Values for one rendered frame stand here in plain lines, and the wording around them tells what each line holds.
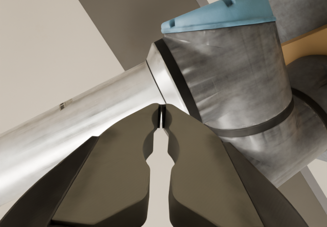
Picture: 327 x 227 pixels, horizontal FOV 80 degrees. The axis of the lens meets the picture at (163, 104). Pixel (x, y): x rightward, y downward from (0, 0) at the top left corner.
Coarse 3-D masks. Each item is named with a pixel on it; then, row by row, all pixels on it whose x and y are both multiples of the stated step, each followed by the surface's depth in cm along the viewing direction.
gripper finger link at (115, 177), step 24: (120, 120) 10; (144, 120) 10; (96, 144) 8; (120, 144) 9; (144, 144) 9; (96, 168) 7; (120, 168) 7; (144, 168) 7; (72, 192) 6; (96, 192) 6; (120, 192) 7; (144, 192) 7; (72, 216) 6; (96, 216) 6; (120, 216) 6; (144, 216) 7
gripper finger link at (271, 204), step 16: (224, 144) 9; (240, 160) 8; (240, 176) 7; (256, 176) 7; (256, 192) 7; (272, 192) 7; (256, 208) 6; (272, 208) 6; (288, 208) 6; (272, 224) 6; (288, 224) 6; (304, 224) 6
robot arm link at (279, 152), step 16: (288, 112) 28; (304, 112) 32; (256, 128) 28; (272, 128) 28; (288, 128) 29; (304, 128) 31; (320, 128) 31; (240, 144) 30; (256, 144) 29; (272, 144) 29; (288, 144) 29; (304, 144) 31; (320, 144) 32; (256, 160) 29; (272, 160) 30; (288, 160) 30; (304, 160) 32; (272, 176) 30; (288, 176) 32
